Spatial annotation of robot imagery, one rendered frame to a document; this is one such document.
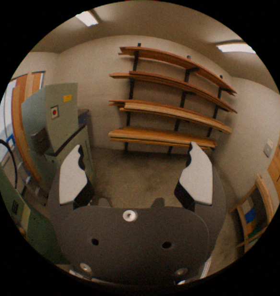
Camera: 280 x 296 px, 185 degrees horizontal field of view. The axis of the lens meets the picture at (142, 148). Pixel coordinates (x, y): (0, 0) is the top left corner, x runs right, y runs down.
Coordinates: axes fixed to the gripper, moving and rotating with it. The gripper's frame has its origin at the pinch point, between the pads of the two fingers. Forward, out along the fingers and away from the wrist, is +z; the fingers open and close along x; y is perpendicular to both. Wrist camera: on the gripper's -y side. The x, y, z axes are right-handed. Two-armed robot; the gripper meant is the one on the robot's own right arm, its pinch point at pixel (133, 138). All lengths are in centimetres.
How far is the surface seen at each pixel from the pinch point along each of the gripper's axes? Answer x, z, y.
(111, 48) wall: -49, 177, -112
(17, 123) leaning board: -201, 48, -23
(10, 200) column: -81, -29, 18
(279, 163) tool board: 241, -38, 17
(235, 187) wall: 224, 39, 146
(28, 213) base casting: -73, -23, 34
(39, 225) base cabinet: -74, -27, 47
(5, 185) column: -79, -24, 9
